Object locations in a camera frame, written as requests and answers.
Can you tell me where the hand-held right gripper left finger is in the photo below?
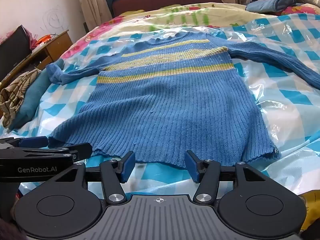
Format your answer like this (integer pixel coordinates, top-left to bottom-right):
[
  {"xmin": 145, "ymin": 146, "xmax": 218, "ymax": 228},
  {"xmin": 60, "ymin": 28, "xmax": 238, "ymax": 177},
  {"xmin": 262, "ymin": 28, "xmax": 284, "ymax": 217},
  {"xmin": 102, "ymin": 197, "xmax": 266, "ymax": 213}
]
[{"xmin": 51, "ymin": 151, "xmax": 136, "ymax": 205}]

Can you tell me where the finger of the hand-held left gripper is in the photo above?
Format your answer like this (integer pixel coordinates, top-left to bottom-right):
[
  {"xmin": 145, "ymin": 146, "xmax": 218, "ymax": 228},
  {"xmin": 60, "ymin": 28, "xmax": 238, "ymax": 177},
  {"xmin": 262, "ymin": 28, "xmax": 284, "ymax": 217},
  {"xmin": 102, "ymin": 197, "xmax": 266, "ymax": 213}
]
[
  {"xmin": 0, "ymin": 136, "xmax": 49, "ymax": 148},
  {"xmin": 12, "ymin": 142, "xmax": 93, "ymax": 161}
]

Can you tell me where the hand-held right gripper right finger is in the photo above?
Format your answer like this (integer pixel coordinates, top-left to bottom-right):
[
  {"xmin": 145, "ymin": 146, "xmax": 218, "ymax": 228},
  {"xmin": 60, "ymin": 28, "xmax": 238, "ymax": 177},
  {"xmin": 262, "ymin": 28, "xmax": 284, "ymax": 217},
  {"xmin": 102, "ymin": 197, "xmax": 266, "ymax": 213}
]
[{"xmin": 185, "ymin": 150, "xmax": 269, "ymax": 204}]

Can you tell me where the blue yellow striped knit sweater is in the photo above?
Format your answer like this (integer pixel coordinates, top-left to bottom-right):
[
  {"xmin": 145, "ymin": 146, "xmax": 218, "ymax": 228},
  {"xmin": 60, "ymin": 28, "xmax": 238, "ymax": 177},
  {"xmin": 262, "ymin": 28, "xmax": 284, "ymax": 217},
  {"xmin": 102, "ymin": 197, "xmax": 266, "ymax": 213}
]
[{"xmin": 46, "ymin": 31, "xmax": 320, "ymax": 168}]

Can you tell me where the folded teal cloth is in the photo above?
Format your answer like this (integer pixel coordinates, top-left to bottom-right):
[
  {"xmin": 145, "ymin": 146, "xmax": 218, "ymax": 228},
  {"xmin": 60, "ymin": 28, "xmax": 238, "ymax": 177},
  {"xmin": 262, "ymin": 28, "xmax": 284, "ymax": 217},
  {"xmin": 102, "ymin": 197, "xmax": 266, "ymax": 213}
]
[{"xmin": 10, "ymin": 60, "xmax": 65, "ymax": 130}]

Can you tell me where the brown striped cloth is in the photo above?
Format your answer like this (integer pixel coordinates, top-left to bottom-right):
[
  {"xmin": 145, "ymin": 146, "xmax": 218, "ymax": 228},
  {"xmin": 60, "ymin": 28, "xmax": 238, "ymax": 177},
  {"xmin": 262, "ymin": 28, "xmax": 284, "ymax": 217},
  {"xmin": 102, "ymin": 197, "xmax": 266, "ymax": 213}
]
[{"xmin": 0, "ymin": 69, "xmax": 42, "ymax": 128}]

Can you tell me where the black monitor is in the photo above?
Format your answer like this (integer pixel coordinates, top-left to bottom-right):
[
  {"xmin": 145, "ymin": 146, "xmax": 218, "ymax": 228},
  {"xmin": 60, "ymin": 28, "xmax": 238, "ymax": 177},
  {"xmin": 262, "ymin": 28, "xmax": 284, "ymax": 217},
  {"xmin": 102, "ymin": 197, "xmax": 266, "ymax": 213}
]
[{"xmin": 0, "ymin": 25, "xmax": 32, "ymax": 80}]

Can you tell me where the wooden desk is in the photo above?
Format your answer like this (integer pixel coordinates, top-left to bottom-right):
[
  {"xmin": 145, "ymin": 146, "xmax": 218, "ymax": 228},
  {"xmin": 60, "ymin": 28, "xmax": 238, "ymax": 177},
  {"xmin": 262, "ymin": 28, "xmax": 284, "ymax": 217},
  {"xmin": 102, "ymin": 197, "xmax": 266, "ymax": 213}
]
[{"xmin": 0, "ymin": 29, "xmax": 73, "ymax": 85}]

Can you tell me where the pink plastic bag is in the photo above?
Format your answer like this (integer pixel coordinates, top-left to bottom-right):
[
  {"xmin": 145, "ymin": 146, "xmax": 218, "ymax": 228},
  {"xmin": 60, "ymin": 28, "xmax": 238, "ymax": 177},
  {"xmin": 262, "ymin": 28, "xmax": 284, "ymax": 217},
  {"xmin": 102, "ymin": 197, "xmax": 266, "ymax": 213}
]
[{"xmin": 25, "ymin": 30, "xmax": 38, "ymax": 50}]

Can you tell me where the orange object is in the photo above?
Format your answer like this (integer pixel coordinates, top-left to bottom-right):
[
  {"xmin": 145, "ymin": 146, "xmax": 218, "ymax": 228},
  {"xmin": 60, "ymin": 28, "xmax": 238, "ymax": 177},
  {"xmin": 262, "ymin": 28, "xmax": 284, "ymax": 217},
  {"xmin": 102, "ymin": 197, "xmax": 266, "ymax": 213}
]
[{"xmin": 36, "ymin": 34, "xmax": 54, "ymax": 45}]

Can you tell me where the blue white checkered plastic sheet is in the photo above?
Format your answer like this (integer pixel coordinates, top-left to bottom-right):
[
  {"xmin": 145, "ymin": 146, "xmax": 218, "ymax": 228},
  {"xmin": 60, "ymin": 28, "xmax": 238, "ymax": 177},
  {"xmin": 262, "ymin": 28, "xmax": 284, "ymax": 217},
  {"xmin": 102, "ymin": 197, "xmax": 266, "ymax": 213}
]
[{"xmin": 0, "ymin": 12, "xmax": 320, "ymax": 205}]

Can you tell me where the yellow cloth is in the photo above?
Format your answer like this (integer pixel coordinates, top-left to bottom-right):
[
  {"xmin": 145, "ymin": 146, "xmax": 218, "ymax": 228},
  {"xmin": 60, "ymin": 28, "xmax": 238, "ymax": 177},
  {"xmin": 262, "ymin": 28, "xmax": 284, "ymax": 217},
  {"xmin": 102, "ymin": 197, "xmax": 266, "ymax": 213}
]
[{"xmin": 297, "ymin": 190, "xmax": 320, "ymax": 233}]

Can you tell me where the floral bedsheet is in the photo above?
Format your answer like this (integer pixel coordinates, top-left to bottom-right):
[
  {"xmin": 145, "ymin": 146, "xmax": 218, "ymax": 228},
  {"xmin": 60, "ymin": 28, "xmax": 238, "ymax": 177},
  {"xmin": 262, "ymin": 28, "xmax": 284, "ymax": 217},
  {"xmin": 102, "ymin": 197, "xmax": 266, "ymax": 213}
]
[{"xmin": 60, "ymin": 2, "xmax": 320, "ymax": 63}]

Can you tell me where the folded blue cloth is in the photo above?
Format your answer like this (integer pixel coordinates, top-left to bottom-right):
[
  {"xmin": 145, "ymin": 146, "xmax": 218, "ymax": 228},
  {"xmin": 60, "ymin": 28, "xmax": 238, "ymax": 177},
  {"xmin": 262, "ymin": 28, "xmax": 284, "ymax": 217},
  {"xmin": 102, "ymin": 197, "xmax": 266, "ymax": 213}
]
[{"xmin": 245, "ymin": 0, "xmax": 297, "ymax": 13}]

